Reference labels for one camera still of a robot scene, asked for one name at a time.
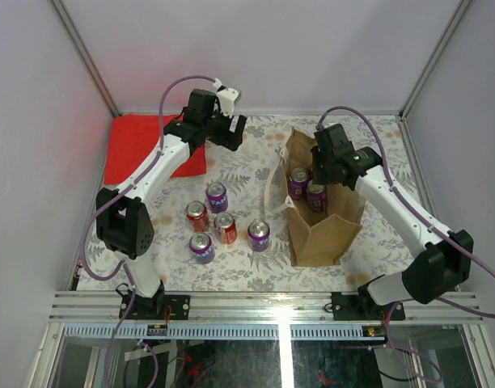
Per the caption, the purple fanta can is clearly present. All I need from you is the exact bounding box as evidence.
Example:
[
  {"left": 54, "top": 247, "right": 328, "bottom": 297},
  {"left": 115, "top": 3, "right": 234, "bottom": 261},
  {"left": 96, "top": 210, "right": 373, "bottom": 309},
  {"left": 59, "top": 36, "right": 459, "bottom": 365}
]
[
  {"left": 288, "top": 167, "right": 309, "bottom": 200},
  {"left": 188, "top": 232, "right": 215, "bottom": 264},
  {"left": 247, "top": 220, "right": 270, "bottom": 252},
  {"left": 205, "top": 182, "right": 228, "bottom": 213},
  {"left": 306, "top": 180, "right": 328, "bottom": 213}
]

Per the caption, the brown jute canvas bag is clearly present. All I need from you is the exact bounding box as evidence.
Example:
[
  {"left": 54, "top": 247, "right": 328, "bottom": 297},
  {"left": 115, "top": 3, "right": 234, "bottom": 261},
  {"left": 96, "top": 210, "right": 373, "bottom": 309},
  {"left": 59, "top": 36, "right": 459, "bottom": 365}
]
[{"left": 264, "top": 129, "right": 366, "bottom": 268}]

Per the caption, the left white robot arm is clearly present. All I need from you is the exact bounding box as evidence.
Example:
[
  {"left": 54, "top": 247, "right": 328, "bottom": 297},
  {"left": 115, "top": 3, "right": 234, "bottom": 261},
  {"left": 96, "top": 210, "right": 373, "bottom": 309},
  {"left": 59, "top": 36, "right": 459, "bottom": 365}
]
[{"left": 95, "top": 86, "right": 247, "bottom": 319}]

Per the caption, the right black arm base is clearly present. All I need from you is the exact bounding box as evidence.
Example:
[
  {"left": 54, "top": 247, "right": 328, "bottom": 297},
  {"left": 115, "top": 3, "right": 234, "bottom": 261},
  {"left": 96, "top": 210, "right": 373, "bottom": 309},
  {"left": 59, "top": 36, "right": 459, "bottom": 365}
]
[{"left": 330, "top": 285, "right": 406, "bottom": 323}]

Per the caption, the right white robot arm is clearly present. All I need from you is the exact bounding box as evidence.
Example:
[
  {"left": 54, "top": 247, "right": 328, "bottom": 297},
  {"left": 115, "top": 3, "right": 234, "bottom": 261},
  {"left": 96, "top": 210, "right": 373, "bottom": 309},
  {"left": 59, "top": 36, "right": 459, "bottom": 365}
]
[{"left": 311, "top": 124, "right": 473, "bottom": 319}]

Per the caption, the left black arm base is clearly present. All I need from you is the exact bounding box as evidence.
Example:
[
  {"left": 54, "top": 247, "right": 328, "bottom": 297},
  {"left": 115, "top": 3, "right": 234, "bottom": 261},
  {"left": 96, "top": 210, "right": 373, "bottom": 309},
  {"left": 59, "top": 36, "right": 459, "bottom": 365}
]
[{"left": 115, "top": 283, "right": 191, "bottom": 322}]

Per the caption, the red coke can front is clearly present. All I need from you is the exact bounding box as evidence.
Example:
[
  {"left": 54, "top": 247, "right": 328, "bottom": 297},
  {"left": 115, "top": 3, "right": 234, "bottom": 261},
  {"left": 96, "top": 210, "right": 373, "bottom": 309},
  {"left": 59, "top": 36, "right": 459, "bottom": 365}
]
[{"left": 214, "top": 212, "right": 237, "bottom": 244}]

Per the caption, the red folded cloth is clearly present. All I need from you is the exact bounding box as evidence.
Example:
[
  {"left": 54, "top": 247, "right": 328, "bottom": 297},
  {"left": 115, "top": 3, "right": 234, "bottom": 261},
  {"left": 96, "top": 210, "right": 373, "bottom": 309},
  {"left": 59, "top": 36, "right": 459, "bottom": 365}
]
[{"left": 104, "top": 112, "right": 208, "bottom": 186}]

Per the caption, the purple fanta can front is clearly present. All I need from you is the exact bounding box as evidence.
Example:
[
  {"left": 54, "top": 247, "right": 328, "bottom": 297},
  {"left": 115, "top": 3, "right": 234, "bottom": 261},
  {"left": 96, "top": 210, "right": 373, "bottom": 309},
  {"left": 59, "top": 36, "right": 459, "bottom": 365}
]
[{"left": 188, "top": 232, "right": 215, "bottom": 264}]

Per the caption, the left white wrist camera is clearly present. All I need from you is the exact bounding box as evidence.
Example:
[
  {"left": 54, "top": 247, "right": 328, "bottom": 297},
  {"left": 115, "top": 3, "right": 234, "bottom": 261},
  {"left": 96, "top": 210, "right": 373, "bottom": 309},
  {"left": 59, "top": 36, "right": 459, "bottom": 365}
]
[{"left": 213, "top": 78, "right": 242, "bottom": 118}]

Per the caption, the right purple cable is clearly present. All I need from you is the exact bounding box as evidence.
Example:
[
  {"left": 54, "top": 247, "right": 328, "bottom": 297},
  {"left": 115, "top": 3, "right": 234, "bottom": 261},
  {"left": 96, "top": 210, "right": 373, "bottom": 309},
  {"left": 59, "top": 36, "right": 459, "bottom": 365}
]
[{"left": 318, "top": 105, "right": 495, "bottom": 383}]

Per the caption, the purple cable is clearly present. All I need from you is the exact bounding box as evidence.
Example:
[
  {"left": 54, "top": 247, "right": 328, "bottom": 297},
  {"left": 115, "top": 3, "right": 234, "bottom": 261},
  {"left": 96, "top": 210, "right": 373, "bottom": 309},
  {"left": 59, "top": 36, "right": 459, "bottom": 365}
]
[
  {"left": 318, "top": 105, "right": 495, "bottom": 383},
  {"left": 79, "top": 74, "right": 222, "bottom": 388}
]

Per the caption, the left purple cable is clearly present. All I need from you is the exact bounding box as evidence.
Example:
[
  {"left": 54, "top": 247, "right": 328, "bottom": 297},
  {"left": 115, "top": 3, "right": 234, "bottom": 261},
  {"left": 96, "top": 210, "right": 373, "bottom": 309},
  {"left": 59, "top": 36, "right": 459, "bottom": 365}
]
[{"left": 79, "top": 74, "right": 222, "bottom": 388}]

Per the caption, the aluminium front rail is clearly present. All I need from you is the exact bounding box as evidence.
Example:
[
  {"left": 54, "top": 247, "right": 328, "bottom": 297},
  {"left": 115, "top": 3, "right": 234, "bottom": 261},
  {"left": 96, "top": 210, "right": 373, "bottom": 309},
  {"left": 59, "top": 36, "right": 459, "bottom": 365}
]
[{"left": 48, "top": 290, "right": 484, "bottom": 326}]

